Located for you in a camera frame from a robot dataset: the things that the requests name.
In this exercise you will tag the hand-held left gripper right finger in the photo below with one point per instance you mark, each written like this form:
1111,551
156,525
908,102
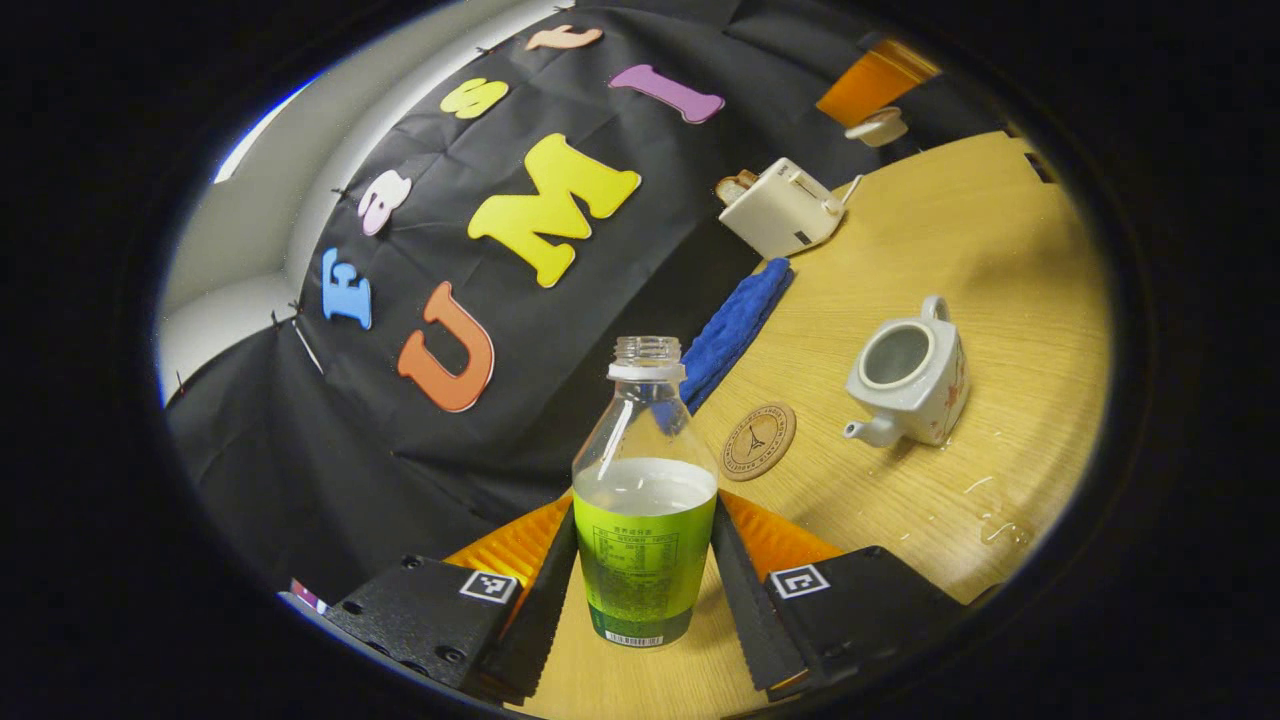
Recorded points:
745,610

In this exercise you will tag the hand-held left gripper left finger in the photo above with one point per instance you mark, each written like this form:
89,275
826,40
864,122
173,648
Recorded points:
545,620

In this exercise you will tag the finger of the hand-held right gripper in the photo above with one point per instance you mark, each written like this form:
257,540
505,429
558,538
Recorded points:
870,80

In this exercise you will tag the green label water bottle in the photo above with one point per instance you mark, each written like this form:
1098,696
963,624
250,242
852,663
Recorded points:
645,560

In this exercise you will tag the round brown coaster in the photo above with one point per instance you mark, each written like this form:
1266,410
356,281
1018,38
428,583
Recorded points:
757,441

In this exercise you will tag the white ceramic teacup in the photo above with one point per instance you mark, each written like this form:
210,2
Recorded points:
925,395

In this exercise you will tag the white toaster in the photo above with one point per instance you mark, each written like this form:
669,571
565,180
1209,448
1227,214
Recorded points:
780,210

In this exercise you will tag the toast slice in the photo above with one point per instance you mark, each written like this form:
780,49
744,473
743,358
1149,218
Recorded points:
735,186

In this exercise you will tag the black backdrop cloth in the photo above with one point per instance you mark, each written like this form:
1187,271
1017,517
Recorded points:
450,440

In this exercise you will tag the blue towel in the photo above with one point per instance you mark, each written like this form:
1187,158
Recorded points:
740,320

